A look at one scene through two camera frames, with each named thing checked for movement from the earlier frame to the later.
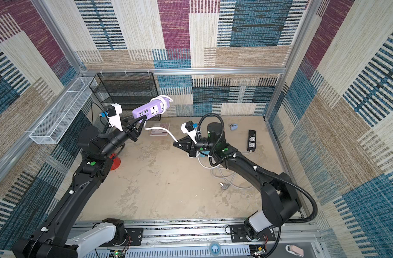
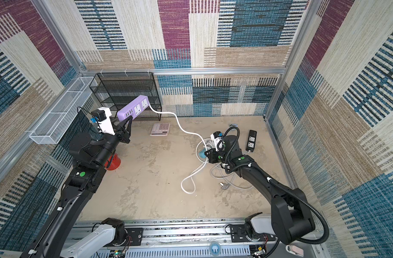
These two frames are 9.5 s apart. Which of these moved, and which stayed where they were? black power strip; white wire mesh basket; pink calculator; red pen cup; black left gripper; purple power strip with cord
Moved: purple power strip with cord; black left gripper
Stayed: white wire mesh basket; black power strip; red pen cup; pink calculator
